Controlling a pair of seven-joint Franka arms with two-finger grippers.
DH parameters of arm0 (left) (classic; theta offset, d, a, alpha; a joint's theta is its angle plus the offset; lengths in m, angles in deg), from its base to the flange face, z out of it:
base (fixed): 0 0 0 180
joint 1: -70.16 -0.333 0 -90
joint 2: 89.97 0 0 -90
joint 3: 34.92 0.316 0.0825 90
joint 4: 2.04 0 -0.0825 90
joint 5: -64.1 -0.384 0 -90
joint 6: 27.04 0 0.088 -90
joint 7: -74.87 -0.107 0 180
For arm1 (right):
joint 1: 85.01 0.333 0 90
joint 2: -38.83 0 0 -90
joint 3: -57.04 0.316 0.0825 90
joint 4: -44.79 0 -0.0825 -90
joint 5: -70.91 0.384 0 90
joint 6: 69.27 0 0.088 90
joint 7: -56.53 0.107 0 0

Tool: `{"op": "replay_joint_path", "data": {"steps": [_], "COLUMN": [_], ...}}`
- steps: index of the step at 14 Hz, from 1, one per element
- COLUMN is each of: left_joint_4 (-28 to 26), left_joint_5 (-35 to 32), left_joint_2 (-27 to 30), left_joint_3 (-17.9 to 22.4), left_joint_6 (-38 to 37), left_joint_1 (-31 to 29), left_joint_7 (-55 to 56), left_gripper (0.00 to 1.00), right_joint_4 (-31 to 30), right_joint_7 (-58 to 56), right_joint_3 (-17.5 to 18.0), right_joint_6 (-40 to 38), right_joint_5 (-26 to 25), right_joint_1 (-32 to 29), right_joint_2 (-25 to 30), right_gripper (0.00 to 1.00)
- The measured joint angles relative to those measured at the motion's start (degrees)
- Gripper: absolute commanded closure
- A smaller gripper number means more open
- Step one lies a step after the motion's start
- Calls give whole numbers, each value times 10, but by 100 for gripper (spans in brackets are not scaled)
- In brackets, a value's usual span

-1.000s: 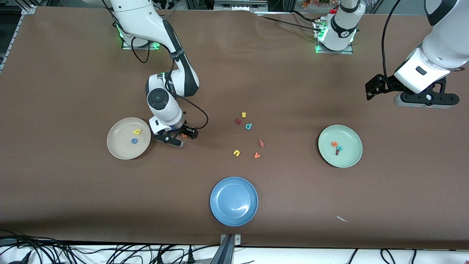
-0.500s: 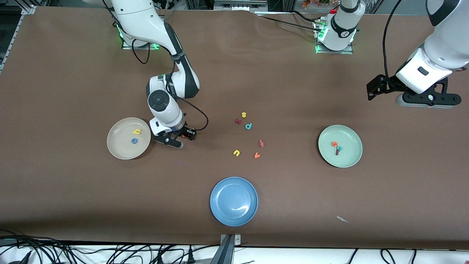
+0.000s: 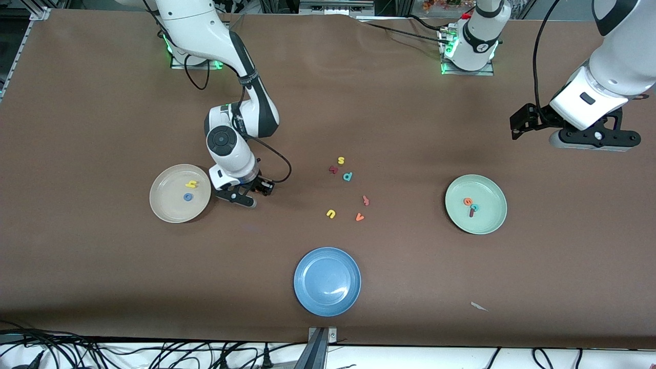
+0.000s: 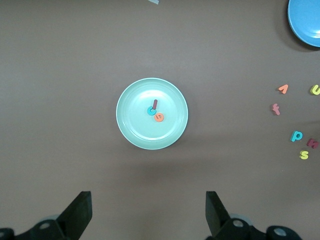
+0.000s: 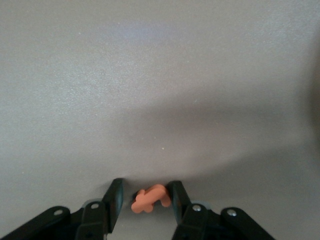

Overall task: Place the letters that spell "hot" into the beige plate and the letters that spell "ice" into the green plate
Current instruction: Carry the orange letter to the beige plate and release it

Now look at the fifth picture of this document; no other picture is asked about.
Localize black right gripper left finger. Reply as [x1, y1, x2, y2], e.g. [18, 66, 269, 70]
[0, 177, 125, 240]

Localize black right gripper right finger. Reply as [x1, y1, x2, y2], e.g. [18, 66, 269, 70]
[166, 180, 276, 240]

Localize orange foam letter t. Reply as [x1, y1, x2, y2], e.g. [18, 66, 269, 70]
[130, 184, 172, 215]

